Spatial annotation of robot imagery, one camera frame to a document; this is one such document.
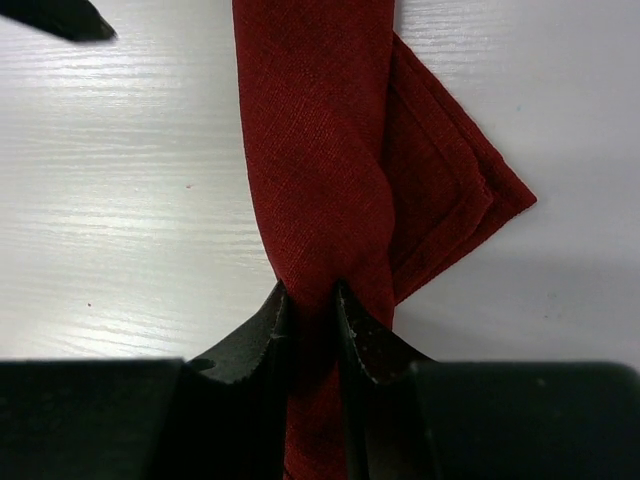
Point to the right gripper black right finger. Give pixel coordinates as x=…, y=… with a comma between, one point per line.
x=410, y=417

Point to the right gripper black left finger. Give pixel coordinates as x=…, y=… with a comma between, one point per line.
x=221, y=415

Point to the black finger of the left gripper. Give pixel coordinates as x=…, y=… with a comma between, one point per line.
x=76, y=21

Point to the dark red cloth napkin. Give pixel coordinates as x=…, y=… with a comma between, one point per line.
x=363, y=168

